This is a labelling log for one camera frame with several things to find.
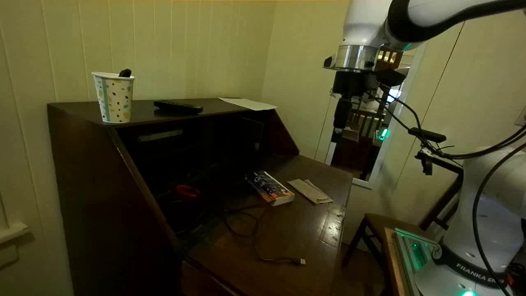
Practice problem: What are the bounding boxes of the dotted white paper cup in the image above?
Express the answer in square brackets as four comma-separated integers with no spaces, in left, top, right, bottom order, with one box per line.
[90,71,136,125]

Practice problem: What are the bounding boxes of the dark wooden secretary cabinet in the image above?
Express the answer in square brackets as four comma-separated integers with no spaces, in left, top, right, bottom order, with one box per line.
[46,97,355,296]

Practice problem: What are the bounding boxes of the white wall ledge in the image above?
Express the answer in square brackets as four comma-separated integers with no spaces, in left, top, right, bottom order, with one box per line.
[0,221,33,270]

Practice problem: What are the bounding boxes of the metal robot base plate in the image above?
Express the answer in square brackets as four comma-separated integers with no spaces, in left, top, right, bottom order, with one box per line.
[393,226,526,296]

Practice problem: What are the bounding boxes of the dark wooden chair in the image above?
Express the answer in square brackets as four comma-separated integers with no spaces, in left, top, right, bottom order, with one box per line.
[340,150,465,272]

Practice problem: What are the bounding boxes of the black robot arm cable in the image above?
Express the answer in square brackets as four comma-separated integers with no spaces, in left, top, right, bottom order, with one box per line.
[376,88,526,286]

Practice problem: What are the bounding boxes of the black remote control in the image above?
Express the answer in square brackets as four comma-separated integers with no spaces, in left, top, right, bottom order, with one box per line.
[151,99,205,117]

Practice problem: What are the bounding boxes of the light wooden robot table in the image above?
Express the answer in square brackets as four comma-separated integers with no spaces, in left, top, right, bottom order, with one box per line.
[381,226,417,296]

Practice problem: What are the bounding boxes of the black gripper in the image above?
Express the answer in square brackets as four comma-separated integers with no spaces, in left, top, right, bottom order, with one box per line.
[330,71,375,145]

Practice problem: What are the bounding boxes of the white paper sheet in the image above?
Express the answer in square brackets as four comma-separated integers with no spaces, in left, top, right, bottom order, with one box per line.
[217,96,279,112]

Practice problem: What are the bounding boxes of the black cable with plug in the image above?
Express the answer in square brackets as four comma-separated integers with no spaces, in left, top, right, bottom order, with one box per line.
[217,199,309,268]

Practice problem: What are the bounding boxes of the white tall frame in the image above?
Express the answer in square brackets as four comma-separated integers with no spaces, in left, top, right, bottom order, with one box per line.
[325,43,434,191]

